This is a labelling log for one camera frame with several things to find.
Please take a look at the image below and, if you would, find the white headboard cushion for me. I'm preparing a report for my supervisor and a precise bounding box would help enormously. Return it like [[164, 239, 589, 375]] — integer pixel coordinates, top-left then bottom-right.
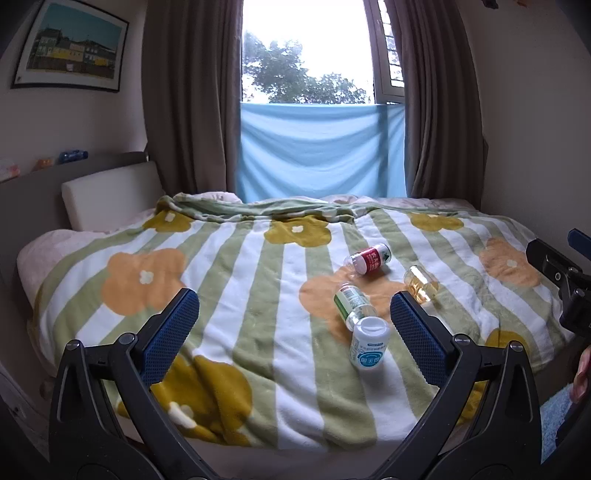
[[61, 161, 166, 232]]

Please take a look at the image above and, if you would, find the white blue-label plastic bottle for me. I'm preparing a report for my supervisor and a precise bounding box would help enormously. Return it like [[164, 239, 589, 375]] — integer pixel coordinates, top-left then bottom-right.
[[349, 316, 391, 371]]

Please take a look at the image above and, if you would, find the green-label clear plastic bottle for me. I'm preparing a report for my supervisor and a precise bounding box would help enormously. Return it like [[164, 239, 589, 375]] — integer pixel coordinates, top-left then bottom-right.
[[333, 283, 378, 331]]

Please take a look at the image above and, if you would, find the amber liquid bottle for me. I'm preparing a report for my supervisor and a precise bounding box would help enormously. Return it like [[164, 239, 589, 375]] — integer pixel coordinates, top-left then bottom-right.
[[403, 265, 439, 305]]

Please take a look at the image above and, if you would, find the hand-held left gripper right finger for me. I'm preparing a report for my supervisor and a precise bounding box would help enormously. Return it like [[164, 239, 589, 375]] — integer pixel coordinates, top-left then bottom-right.
[[369, 291, 543, 480]]

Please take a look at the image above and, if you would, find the framed building picture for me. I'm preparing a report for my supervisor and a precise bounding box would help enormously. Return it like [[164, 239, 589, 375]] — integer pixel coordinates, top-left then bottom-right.
[[10, 0, 130, 93]]

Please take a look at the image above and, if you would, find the light blue window cloth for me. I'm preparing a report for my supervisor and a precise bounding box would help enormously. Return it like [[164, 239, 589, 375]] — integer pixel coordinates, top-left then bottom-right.
[[235, 102, 408, 204]]

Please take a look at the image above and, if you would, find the open window sash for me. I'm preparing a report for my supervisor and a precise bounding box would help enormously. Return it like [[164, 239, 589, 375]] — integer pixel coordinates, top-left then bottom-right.
[[364, 0, 407, 105]]

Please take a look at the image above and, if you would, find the person's right hand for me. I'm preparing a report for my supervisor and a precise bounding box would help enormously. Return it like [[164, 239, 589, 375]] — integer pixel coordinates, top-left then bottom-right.
[[571, 346, 591, 403]]

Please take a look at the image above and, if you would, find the red-label clear plastic bottle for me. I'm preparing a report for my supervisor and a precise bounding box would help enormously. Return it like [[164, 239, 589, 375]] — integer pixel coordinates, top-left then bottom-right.
[[344, 244, 392, 276]]

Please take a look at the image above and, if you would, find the grey headboard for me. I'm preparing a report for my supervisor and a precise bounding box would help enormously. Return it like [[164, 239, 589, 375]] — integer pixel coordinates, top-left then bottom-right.
[[0, 150, 151, 296]]

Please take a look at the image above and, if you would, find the tree outside window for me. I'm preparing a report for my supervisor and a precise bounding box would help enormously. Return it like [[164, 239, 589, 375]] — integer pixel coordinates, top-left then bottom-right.
[[242, 31, 373, 105]]

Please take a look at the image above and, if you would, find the striped floral blanket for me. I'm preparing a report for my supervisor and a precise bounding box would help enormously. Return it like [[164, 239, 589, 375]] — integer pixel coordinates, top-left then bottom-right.
[[34, 191, 574, 449]]

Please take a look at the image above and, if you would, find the light blue fuzzy cloth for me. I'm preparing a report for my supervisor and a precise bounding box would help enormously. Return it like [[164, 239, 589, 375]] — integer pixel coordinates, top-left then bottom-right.
[[539, 387, 575, 463]]

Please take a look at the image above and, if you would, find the brown curtain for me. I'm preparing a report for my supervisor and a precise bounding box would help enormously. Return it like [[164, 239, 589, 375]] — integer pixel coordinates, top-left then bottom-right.
[[369, 0, 490, 200], [141, 0, 245, 205]]

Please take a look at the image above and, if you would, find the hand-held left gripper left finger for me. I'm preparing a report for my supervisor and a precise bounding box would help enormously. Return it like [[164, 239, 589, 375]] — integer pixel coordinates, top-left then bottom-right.
[[48, 288, 218, 480]]

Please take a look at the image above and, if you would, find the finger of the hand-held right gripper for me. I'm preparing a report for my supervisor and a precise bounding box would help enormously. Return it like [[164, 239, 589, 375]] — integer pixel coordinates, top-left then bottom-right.
[[526, 237, 583, 283], [567, 228, 591, 253]]

